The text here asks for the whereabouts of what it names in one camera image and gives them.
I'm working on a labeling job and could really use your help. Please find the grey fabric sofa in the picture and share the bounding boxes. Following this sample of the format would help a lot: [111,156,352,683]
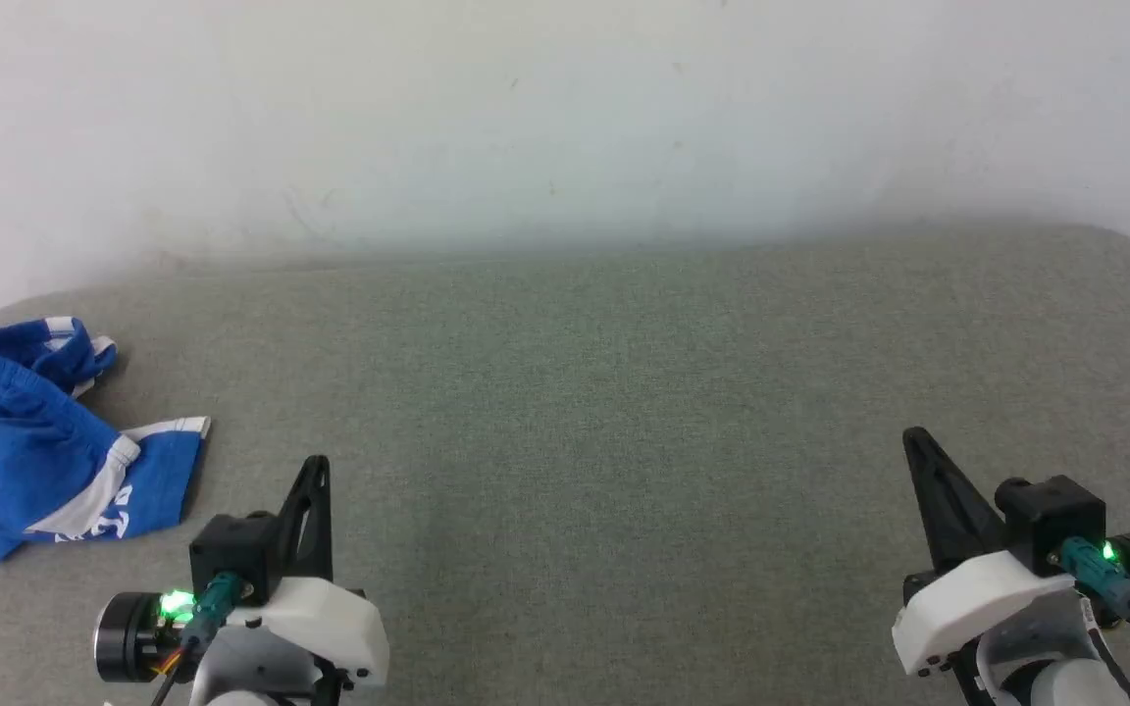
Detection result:
[0,224,1130,706]

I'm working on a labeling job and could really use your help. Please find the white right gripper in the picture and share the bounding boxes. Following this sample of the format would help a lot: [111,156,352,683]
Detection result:
[892,427,1081,678]

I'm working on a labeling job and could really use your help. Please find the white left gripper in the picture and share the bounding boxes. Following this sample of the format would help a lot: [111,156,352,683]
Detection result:
[220,455,391,689]

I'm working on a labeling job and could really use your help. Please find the blue shorts with white stripes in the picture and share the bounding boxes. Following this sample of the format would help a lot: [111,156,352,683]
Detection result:
[0,316,212,566]

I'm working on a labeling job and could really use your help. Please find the left camera cable green plug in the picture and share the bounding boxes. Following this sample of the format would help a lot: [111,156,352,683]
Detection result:
[149,573,246,706]

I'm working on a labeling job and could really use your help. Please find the black left round motor housing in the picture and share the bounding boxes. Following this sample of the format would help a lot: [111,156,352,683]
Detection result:
[93,591,185,684]

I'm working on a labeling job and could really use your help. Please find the camera cable green plug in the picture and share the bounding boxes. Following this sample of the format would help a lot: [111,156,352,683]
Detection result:
[149,573,246,706]
[1049,537,1130,654]

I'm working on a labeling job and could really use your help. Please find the right camera cable green plug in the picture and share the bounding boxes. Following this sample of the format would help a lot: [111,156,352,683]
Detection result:
[1049,537,1130,654]

